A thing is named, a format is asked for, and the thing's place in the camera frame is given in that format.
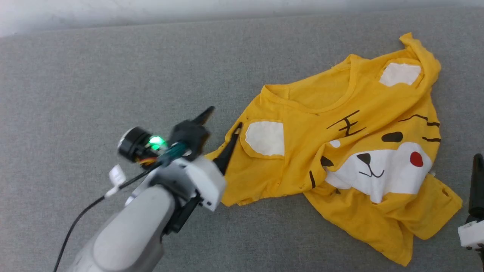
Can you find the black round left wrist motor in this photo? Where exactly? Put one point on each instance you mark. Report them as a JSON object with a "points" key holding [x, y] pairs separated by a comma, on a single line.
{"points": [[132, 145]]}

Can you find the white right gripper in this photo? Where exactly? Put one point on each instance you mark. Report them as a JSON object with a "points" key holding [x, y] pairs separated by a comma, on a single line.
{"points": [[472, 234]]}

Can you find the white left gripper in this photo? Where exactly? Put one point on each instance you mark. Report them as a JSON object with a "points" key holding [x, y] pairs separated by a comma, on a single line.
{"points": [[204, 177]]}

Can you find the grey fabric sofa cushion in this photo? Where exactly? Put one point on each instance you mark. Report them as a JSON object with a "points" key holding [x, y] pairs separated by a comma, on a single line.
{"points": [[113, 75]]}

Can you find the yellow tiger face t-shirt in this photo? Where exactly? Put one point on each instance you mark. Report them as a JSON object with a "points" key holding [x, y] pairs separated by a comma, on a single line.
{"points": [[340, 181]]}

